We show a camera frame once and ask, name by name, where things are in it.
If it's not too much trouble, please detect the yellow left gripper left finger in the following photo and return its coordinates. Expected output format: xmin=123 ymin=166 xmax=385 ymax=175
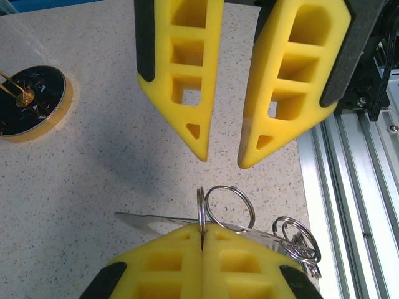
xmin=79 ymin=224 xmax=203 ymax=299

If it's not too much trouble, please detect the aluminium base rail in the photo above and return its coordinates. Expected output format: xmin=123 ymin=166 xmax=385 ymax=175
xmin=296 ymin=67 xmax=399 ymax=299

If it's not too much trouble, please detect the silver keyring bunch with opener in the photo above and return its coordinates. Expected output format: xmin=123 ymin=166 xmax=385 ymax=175
xmin=114 ymin=186 xmax=322 ymax=278

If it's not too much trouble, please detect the gold wire glass rack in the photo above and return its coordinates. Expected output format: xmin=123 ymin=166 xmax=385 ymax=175
xmin=0 ymin=65 xmax=74 ymax=143

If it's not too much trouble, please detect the black cable bundle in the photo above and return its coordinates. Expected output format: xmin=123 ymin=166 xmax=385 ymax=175
xmin=369 ymin=18 xmax=399 ymax=122

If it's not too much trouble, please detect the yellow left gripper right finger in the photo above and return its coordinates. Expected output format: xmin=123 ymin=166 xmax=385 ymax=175
xmin=203 ymin=223 xmax=325 ymax=299

